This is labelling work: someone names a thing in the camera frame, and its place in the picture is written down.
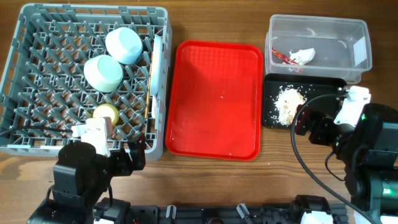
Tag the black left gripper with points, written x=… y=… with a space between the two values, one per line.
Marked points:
x=124 y=167

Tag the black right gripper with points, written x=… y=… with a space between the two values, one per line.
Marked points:
x=324 y=122

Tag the rice and nut scraps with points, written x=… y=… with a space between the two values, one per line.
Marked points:
x=286 y=103

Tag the yellow cup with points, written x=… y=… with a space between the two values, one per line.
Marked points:
x=107 y=110

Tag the white tissue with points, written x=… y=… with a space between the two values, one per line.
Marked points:
x=301 y=57

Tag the red snack wrapper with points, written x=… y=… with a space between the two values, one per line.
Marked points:
x=287 y=60

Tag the pale green saucer bowl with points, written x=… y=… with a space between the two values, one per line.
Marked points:
x=103 y=73

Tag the wooden chopstick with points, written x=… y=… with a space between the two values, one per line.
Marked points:
x=148 y=88

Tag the white round plate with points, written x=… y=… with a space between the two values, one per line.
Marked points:
x=155 y=65

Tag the light blue bowl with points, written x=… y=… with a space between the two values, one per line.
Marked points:
x=124 y=45

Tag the white plastic fork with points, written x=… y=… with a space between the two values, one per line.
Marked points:
x=155 y=107

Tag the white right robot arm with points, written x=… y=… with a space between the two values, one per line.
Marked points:
x=368 y=149

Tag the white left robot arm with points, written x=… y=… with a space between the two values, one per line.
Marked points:
x=81 y=176

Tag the grey dishwasher rack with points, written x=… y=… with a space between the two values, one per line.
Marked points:
x=44 y=91

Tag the black plastic tray bin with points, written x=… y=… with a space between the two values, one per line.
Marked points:
x=309 y=86

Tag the clear plastic bin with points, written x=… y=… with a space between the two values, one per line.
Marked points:
x=342 y=46

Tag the red plastic tray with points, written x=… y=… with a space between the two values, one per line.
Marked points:
x=216 y=101

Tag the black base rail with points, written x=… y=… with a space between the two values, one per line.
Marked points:
x=303 y=209

